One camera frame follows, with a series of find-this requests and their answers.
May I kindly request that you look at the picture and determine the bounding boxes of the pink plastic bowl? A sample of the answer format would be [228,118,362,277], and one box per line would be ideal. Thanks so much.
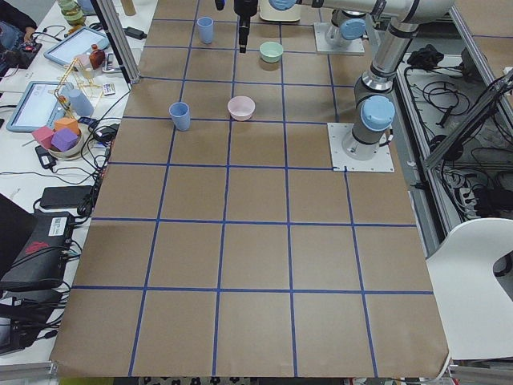
[227,95,256,121]

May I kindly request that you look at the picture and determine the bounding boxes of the bowl of foam cubes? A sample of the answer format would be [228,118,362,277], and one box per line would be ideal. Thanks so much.
[32,117,85,160]

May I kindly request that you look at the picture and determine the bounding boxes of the black laptop computer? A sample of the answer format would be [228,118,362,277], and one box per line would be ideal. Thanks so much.
[1,196,73,292]

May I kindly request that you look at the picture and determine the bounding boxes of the far teach pendant tablet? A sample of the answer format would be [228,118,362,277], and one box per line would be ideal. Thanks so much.
[43,26,110,65]

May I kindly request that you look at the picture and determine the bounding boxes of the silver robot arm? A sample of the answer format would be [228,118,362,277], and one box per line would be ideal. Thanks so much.
[270,0,454,95]
[233,0,366,53]

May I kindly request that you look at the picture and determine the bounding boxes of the teach pendant tablet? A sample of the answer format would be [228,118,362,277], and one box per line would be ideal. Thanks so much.
[6,81,66,133]
[43,26,110,65]

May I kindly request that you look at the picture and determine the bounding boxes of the wooden balance stand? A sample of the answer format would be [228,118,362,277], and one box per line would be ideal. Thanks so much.
[54,55,103,117]

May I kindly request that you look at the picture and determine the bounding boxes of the light blue plastic cup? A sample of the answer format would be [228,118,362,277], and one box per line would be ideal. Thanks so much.
[169,102,191,132]

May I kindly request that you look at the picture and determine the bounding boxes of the blue cup on desk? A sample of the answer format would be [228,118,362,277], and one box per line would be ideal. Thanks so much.
[69,89,94,117]

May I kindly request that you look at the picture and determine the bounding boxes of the near teach pendant tablet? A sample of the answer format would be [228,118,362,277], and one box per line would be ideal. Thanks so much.
[6,81,66,133]

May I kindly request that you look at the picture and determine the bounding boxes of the white chair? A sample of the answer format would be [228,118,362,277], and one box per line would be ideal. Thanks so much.
[426,218,512,360]

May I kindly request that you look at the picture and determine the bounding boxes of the green plastic bowl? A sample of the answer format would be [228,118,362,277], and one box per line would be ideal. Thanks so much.
[259,41,284,63]

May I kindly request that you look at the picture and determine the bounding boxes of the aluminium frame post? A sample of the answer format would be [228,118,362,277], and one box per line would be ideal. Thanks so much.
[91,0,140,84]

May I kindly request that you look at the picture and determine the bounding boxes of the brown glass bottle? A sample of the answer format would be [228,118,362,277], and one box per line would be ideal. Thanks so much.
[89,44,106,70]

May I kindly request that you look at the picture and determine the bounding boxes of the black power adapter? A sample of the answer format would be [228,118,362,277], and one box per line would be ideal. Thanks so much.
[39,185,92,209]

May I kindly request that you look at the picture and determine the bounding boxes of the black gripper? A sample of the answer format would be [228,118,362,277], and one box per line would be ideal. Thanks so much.
[215,0,257,54]

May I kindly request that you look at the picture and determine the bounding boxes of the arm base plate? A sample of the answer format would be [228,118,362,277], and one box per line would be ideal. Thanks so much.
[327,123,394,172]
[314,22,365,55]

